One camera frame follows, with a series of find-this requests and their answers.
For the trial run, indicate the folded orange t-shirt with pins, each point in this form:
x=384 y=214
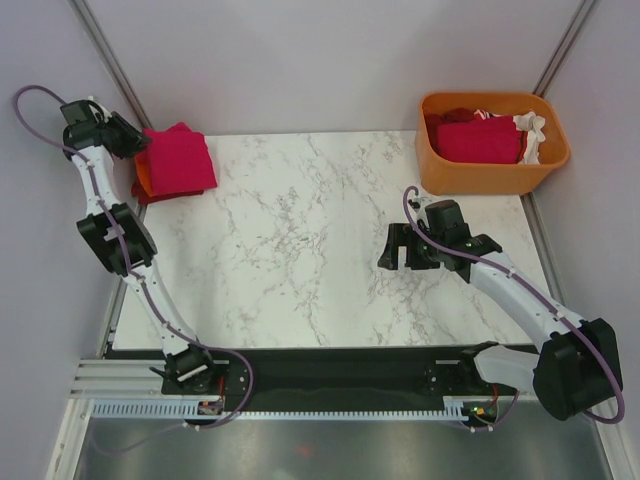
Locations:
x=143 y=173

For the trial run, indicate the dark red garment in basket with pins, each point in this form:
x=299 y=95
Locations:
x=457 y=115

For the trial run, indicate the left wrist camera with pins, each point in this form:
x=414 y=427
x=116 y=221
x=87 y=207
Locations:
x=83 y=111

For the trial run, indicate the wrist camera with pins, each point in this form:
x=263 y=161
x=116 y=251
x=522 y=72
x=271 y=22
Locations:
x=443 y=215
x=83 y=111

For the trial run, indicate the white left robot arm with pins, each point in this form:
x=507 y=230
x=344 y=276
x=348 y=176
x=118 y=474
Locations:
x=123 y=245

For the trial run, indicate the aluminium corner post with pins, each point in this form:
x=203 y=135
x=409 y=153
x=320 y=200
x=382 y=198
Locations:
x=568 y=40
x=107 y=54

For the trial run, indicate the orange plastic basket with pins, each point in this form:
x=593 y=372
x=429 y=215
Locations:
x=440 y=176

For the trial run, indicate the white slotted cable duct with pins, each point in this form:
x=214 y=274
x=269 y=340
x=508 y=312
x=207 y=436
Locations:
x=194 y=410

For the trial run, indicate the white t-shirt red print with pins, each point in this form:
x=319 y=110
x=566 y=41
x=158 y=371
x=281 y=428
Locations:
x=510 y=139

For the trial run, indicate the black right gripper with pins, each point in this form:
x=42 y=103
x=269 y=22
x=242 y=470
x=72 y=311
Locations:
x=400 y=234

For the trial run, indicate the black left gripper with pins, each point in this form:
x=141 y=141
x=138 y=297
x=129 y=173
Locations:
x=132 y=142

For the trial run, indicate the right aluminium corner post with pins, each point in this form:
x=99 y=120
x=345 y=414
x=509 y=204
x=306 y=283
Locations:
x=568 y=40

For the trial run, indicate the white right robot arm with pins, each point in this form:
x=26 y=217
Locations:
x=575 y=368

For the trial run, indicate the aluminium extrusion rail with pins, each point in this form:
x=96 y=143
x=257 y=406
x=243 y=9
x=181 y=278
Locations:
x=121 y=377

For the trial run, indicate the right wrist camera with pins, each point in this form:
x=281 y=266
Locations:
x=443 y=215

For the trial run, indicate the crimson t-shirt in basket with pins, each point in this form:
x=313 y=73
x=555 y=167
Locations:
x=458 y=142

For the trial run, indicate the left aluminium corner post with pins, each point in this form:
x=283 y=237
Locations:
x=107 y=54

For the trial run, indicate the crimson pink t-shirt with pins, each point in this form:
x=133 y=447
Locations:
x=180 y=150

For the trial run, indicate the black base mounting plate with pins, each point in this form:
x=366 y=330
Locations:
x=353 y=378

